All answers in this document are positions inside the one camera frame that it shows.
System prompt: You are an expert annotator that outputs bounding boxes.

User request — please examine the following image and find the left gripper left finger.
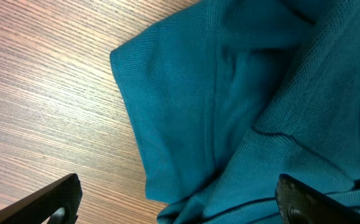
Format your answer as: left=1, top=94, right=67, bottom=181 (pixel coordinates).
left=0, top=173, right=82, bottom=224

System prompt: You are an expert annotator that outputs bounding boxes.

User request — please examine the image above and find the blue t-shirt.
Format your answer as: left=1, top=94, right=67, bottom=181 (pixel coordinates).
left=110, top=0, right=360, bottom=223

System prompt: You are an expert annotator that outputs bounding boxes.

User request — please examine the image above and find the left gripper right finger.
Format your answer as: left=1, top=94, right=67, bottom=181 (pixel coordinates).
left=275, top=174, right=360, bottom=224

